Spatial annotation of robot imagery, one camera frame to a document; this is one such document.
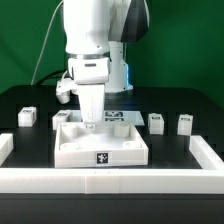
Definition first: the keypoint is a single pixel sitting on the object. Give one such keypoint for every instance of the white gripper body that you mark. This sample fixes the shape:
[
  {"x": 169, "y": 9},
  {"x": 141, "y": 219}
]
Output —
[{"x": 87, "y": 80}]

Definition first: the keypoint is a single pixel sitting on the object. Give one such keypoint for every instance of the white square tabletop tray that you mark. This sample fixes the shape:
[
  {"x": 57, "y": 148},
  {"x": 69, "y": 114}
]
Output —
[{"x": 105, "y": 144}]

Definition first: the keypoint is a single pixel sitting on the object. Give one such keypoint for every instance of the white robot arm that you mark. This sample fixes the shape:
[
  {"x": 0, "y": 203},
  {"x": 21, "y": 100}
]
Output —
[{"x": 96, "y": 31}]

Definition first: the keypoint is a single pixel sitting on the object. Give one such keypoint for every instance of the white marker sheet with tags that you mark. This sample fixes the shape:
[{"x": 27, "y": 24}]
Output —
[{"x": 133, "y": 116}]

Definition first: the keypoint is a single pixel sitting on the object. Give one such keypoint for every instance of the white U-shaped fence wall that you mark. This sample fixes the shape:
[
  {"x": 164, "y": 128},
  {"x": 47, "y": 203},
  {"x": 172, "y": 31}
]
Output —
[{"x": 207, "y": 179}]

